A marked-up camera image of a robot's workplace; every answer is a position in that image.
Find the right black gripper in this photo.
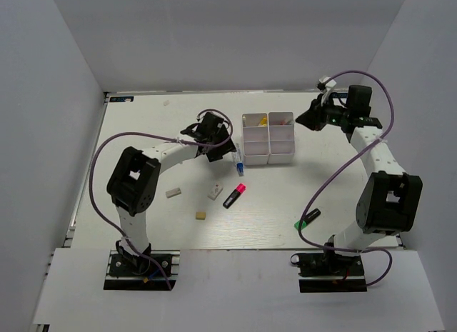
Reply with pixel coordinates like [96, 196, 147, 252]
[296, 93, 351, 131]

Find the clear blue pen pack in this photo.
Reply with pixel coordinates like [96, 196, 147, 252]
[231, 143, 244, 176]

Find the pink black highlighter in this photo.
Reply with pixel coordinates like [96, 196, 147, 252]
[223, 183, 246, 208]

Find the yellow capped white marker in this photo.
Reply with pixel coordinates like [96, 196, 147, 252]
[258, 116, 268, 127]

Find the grey white eraser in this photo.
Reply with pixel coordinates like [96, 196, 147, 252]
[165, 188, 181, 198]

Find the green black highlighter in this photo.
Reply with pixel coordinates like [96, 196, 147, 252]
[294, 208, 321, 231]

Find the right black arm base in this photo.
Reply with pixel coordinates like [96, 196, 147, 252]
[290, 251, 367, 293]

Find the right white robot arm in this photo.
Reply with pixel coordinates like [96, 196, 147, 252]
[296, 83, 423, 274]

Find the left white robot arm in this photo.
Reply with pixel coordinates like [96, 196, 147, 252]
[107, 109, 236, 274]

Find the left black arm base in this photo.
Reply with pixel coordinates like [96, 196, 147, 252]
[104, 251, 181, 291]

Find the right blue table label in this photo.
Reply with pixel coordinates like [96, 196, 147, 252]
[331, 92, 348, 99]

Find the blue table label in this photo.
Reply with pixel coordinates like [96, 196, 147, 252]
[109, 96, 134, 103]
[331, 92, 348, 99]

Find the right white divided container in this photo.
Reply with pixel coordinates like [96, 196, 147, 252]
[268, 112, 295, 164]

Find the white divided container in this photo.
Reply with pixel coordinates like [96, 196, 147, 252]
[268, 112, 295, 164]
[242, 113, 270, 166]

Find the white boxed eraser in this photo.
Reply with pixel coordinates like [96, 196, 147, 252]
[208, 183, 224, 201]

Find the left white divided container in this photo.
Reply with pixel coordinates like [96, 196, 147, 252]
[242, 113, 270, 166]

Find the tan eraser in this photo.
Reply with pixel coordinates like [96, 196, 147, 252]
[195, 212, 206, 220]

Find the left blue table label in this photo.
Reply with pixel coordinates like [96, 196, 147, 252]
[109, 96, 134, 103]

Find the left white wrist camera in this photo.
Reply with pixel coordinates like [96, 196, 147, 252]
[216, 119, 230, 129]

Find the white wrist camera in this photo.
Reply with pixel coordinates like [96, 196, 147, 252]
[216, 119, 230, 129]
[316, 76, 336, 106]

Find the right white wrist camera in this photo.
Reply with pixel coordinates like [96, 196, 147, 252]
[316, 76, 336, 106]

